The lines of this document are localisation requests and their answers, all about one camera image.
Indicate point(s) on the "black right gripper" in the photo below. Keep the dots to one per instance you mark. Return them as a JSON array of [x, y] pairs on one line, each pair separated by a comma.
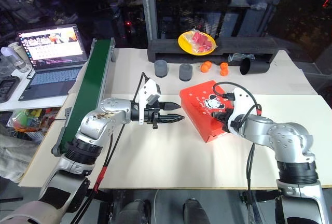
[[225, 117]]

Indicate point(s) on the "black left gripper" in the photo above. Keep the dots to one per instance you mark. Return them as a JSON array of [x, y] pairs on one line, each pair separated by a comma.
[[153, 116]]

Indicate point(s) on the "orange shoe box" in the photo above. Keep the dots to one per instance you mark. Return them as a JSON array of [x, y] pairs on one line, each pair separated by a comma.
[[197, 99]]

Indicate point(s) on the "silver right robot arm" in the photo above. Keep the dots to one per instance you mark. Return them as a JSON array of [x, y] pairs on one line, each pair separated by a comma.
[[285, 136]]

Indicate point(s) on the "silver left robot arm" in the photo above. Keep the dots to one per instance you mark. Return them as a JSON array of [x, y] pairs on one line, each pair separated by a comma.
[[103, 120]]

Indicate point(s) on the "green conveyor belt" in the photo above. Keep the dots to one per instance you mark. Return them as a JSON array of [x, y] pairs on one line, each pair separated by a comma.
[[88, 86]]

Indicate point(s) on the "grey cup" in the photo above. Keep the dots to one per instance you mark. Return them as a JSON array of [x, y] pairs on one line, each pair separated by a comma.
[[160, 69], [186, 73]]

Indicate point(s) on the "orange toy fruit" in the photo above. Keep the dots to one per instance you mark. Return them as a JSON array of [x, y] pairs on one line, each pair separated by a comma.
[[206, 67], [224, 69]]

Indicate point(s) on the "clear plastic wrapper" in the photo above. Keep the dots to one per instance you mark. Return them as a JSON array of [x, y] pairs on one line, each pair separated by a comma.
[[238, 56]]

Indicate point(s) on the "black cylinder cup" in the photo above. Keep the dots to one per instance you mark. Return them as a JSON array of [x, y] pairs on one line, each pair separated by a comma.
[[256, 67]]

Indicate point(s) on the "yellow plate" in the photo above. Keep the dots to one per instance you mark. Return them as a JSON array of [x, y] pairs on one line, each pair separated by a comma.
[[184, 43]]

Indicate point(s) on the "black foam shelf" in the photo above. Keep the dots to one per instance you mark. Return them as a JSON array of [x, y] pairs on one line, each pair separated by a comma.
[[246, 45]]

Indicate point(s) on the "bag of red pieces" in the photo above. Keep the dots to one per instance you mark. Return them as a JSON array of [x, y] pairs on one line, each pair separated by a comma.
[[201, 40]]

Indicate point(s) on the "dark rounded shape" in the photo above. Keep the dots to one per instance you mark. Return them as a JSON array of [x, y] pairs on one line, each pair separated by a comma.
[[135, 212], [195, 212]]

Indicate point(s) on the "grey metal pillar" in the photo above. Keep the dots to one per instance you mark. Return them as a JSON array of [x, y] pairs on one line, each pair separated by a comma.
[[149, 6]]

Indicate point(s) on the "grey open laptop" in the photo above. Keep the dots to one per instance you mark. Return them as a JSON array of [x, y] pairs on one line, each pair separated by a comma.
[[54, 50]]

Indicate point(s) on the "bin of colourful toys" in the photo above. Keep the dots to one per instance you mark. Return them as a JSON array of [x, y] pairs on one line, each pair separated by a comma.
[[31, 119]]

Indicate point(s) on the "white side table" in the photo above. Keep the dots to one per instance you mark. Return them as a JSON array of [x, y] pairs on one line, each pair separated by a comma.
[[15, 103]]

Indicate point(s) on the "clear water bottle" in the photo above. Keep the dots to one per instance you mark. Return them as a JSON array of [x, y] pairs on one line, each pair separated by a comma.
[[16, 60]]

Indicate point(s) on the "black keypad device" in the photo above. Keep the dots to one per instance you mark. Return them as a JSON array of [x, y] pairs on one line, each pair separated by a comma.
[[7, 87]]

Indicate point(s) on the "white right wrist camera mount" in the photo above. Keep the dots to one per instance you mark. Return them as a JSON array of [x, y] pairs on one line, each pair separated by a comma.
[[242, 99]]

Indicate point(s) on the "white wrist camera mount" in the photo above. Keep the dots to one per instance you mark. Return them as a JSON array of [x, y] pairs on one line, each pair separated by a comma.
[[242, 99], [145, 91]]

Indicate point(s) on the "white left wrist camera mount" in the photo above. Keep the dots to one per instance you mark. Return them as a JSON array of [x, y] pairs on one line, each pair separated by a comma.
[[145, 91]]

